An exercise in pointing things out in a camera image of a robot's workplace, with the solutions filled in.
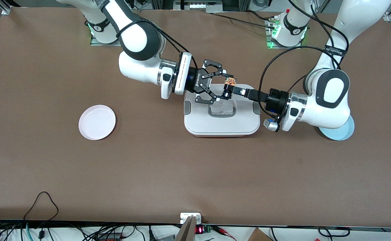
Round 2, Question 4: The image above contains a black looped table cable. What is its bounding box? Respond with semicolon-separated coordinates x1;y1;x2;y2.
23;191;59;222

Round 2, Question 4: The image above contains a black flat loop cable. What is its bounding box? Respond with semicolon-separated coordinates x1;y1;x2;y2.
318;227;350;237

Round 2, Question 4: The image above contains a small white socket box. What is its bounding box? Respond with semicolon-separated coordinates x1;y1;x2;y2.
180;213;202;224

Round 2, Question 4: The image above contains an aluminium profile bar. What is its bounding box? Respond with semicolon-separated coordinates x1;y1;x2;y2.
175;216;197;241

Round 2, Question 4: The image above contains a red wire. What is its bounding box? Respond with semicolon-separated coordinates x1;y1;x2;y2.
212;226;237;241

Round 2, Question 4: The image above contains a light blue round plate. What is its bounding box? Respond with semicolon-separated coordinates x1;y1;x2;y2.
319;115;355;141

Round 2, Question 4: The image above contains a white device with lights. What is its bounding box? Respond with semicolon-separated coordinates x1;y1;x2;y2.
174;0;223;11

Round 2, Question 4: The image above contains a black cable to arm base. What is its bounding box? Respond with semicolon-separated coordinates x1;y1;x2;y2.
211;12;276;30

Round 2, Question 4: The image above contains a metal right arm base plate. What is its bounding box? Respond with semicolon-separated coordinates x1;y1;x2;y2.
90;33;122;47

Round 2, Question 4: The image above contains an orange push button switch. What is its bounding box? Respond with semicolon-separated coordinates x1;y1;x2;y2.
223;76;238;100

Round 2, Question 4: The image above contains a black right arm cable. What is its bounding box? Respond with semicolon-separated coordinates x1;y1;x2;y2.
115;0;184;57

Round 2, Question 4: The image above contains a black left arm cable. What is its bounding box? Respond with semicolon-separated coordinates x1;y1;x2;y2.
258;0;350;97

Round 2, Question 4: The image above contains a pink round plate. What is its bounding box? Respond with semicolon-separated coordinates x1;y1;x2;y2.
78;105;116;140

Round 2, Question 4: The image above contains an aluminium frame rail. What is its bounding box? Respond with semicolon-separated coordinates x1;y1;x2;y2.
1;0;15;15

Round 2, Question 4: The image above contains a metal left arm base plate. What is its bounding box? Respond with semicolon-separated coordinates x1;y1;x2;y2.
265;18;303;50

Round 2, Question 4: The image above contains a brown cardboard piece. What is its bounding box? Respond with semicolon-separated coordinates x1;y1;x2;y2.
247;228;273;241

